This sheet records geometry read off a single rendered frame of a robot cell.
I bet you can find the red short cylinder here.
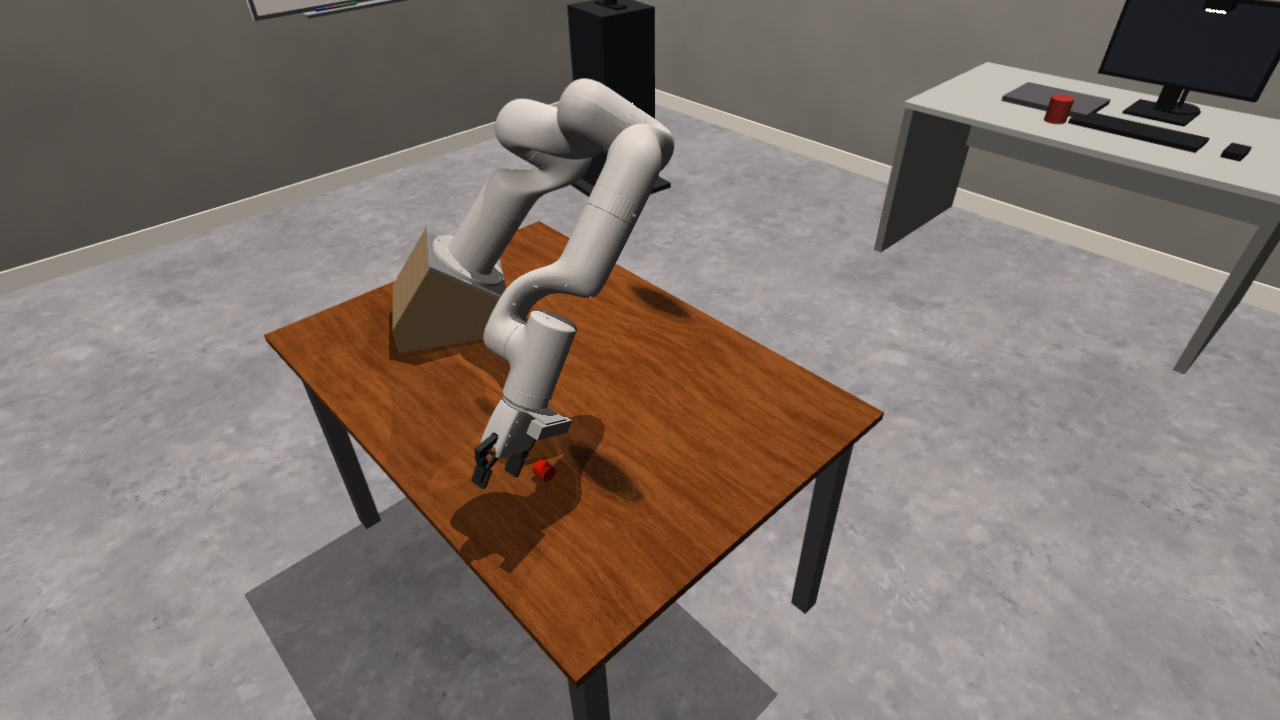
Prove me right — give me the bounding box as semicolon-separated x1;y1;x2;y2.
532;459;556;482

